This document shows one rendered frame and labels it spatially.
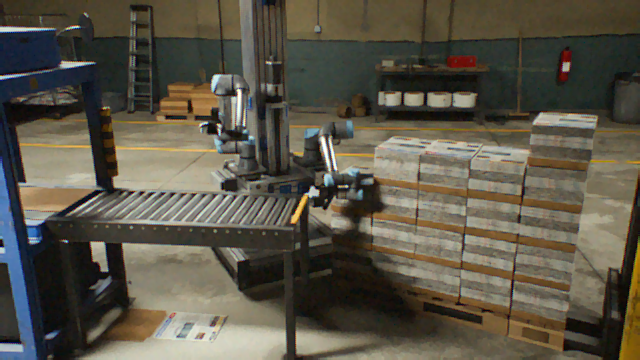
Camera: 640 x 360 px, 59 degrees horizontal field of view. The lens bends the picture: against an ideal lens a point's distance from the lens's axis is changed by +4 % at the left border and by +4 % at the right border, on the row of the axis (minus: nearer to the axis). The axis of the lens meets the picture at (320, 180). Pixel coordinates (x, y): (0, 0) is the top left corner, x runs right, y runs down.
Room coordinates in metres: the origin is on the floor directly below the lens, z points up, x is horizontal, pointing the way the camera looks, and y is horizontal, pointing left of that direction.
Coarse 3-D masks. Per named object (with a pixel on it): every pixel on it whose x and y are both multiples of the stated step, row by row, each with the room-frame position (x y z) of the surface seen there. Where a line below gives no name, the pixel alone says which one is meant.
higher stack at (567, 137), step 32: (544, 128) 2.81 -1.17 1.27; (576, 128) 2.74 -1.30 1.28; (576, 160) 2.73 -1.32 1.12; (544, 192) 2.79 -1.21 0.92; (576, 192) 2.72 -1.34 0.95; (544, 224) 2.78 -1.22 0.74; (576, 224) 2.72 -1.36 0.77; (544, 256) 2.77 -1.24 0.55; (544, 288) 2.76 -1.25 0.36; (512, 320) 2.82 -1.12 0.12
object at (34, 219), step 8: (24, 184) 3.38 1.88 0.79; (32, 184) 3.38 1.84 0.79; (40, 184) 3.38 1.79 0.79; (48, 184) 3.37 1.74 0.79; (56, 184) 3.37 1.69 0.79; (64, 184) 3.37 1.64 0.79; (72, 184) 3.37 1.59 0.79; (80, 200) 3.08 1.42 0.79; (88, 200) 3.16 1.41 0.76; (72, 208) 3.00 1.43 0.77; (32, 216) 2.80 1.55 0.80; (40, 216) 2.80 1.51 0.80; (48, 216) 2.80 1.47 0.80; (56, 216) 2.85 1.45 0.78; (32, 224) 2.71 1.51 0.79; (40, 224) 2.72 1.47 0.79; (0, 232) 2.74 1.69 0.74; (32, 232) 2.71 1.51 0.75; (40, 232) 2.71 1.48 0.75; (40, 240) 2.70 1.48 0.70
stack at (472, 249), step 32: (384, 192) 3.19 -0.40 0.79; (416, 192) 3.10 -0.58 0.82; (352, 224) 3.28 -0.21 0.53; (384, 224) 3.19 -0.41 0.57; (416, 224) 3.13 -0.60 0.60; (480, 224) 2.93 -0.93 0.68; (512, 224) 2.85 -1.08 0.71; (352, 256) 3.29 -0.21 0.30; (384, 256) 3.18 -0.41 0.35; (448, 256) 3.00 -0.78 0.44; (480, 256) 2.92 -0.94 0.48; (512, 256) 2.84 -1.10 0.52; (384, 288) 3.18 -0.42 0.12; (448, 288) 3.00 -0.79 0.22; (480, 288) 2.91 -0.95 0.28; (512, 288) 2.90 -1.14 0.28; (448, 320) 2.99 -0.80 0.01
